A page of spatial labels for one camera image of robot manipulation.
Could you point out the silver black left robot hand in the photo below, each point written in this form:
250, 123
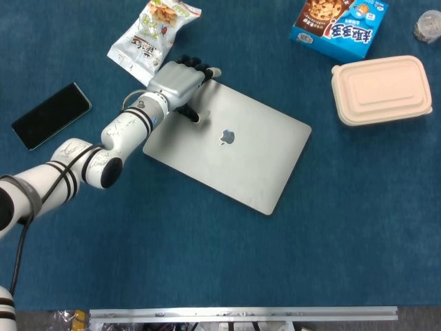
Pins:
175, 82

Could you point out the silver Apple laptop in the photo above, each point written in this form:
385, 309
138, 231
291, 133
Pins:
248, 165

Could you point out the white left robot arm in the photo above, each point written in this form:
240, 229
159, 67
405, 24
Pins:
69, 165

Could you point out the white snack chip bag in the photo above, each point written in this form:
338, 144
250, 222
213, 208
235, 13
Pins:
144, 45

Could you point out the black smartphone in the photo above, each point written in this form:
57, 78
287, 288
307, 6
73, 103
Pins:
51, 115

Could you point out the blue cookie box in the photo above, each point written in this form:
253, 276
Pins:
330, 31

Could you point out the teal table cloth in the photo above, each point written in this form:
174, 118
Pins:
220, 262

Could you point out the beige lidded food container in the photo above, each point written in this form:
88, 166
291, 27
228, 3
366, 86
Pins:
379, 89

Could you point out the clear plastic cup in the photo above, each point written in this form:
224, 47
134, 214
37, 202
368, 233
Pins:
429, 27

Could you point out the crumpled clear plastic wrap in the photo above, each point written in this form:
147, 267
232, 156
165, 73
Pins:
62, 320

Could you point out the aluminium profile rail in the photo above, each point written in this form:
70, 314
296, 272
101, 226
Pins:
241, 313

